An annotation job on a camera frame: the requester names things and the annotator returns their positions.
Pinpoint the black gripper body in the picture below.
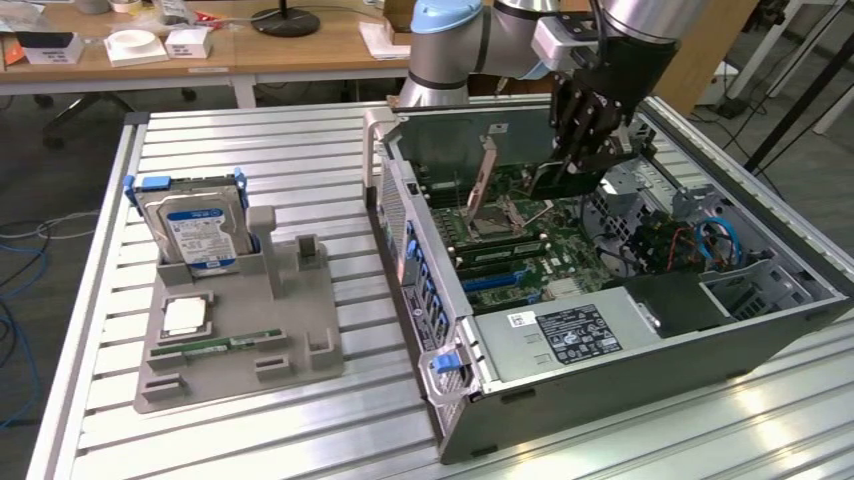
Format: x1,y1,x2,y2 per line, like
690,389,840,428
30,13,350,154
548,35,681,174

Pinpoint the black graphics card metal bracket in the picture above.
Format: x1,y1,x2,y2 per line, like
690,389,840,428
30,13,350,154
466,133,606,224

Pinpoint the white floor box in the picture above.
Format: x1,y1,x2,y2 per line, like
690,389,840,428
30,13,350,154
697,62,741,109

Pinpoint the wooden cabinet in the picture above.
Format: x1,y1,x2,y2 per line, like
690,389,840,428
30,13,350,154
586,0,763,109

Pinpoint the black stand pole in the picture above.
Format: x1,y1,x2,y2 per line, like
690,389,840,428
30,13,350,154
744,0,854,176

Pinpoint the metal disk bay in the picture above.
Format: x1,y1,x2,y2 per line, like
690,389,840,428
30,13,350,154
698,252,820,324
578,159,680,261

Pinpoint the CPU socket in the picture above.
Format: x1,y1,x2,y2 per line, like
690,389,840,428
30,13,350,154
470,204,521,240

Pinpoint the brown cardboard box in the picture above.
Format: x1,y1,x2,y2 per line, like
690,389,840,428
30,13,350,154
384,0,417,34

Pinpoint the white paper stack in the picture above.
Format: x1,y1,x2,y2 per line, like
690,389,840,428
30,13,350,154
358,20,413,62

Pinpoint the green motherboard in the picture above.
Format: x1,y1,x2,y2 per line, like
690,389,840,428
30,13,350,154
418,164,626,317

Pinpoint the green RAM stick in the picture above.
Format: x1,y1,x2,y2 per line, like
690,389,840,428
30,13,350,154
151,329,286,357
458,242,546,266

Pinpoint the black plastic shroud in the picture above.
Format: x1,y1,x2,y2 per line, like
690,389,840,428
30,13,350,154
610,272,733,339

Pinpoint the blue expansion slot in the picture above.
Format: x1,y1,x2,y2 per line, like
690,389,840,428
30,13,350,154
462,271,524,297

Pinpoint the black lamp base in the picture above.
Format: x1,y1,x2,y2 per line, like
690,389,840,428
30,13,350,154
251,0,322,37

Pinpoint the grey power supply unit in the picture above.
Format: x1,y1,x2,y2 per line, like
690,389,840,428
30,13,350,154
472,287,664,384

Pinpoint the dark grey PC case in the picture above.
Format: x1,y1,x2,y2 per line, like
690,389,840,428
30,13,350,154
362,89,854,464

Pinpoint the small white box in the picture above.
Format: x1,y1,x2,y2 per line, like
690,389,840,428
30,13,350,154
165,27,214,59

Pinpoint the hard disk blue caddy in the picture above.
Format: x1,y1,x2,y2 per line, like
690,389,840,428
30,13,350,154
123,169,259,277

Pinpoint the white round holder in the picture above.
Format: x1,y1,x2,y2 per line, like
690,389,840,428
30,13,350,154
105,28,171,68

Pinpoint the grey parts rack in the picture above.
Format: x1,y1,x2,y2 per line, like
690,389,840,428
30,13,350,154
135,204,346,415

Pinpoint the wooden desk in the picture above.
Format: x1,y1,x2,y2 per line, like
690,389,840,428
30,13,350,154
0,0,600,109

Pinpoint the black office chair base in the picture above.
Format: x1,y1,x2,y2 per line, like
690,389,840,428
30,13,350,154
33,89,139,150

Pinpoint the silver CPU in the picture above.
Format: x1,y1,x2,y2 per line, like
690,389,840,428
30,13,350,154
163,299,210,337

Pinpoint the white box black lid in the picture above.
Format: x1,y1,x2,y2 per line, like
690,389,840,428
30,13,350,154
14,30,86,66

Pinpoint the orange box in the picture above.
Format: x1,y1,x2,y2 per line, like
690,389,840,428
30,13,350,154
0,35,29,72

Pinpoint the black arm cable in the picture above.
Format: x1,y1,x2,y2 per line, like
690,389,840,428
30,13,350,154
589,0,612,56

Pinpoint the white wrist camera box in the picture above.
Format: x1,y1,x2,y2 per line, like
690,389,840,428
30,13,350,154
532,14,602,71

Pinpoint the white table frame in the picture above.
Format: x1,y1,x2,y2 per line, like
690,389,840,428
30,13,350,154
724,0,854,136

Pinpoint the red wire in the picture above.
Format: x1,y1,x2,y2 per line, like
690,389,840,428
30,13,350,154
670,227,700,274

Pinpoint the blue data wire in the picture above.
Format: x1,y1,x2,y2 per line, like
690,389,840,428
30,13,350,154
693,214,747,274

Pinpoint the white floor cable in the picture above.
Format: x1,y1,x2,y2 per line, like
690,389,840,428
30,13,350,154
0,212,102,241

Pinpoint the blue floor cable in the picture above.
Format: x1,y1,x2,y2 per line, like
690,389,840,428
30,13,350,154
0,239,53,431

